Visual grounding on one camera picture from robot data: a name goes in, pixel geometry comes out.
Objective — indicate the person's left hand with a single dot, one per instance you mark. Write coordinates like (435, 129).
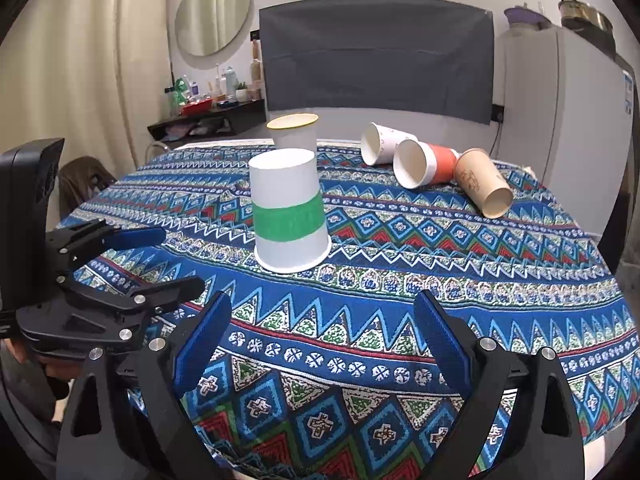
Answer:
(56, 374)

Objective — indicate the green plastic bottle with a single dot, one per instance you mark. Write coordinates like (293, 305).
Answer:
(180, 91)

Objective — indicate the round wall mirror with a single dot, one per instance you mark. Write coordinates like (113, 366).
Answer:
(212, 12)

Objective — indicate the cream curtain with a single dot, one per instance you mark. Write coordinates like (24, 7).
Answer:
(75, 70)

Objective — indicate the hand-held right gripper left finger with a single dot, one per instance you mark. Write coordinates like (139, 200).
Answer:
(200, 345)

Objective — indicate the brown paper cup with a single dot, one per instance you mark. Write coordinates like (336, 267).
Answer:
(477, 176)

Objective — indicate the red bowl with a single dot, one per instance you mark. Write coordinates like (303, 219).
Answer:
(196, 106)

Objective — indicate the black wall shelf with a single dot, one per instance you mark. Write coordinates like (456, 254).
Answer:
(240, 115)

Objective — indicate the small potted plant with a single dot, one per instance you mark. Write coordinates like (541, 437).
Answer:
(241, 92)

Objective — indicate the white printed paper cup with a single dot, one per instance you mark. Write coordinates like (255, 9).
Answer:
(387, 141)

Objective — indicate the white green-banded paper cup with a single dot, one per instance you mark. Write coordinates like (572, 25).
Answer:
(287, 180)

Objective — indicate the purple basin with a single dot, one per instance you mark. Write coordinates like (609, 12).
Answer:
(525, 17)

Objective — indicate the chair with brown cloth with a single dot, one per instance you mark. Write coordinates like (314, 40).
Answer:
(82, 180)

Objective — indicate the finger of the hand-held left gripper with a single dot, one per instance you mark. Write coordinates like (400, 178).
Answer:
(170, 290)
(140, 237)

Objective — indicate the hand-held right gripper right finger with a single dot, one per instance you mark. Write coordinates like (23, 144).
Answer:
(442, 345)

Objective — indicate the grey cloth cover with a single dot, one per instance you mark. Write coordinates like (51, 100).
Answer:
(375, 55)

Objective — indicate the white refrigerator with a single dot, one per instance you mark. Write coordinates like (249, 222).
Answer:
(570, 110)

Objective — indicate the orange and white paper cup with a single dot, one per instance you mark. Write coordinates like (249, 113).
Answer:
(441, 160)

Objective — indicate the metal cooking pot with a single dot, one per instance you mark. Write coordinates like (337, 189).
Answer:
(582, 12)

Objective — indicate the blue patterned tablecloth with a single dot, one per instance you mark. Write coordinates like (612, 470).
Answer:
(360, 310)

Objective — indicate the white cup yellow rim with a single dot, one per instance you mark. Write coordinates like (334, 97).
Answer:
(296, 135)

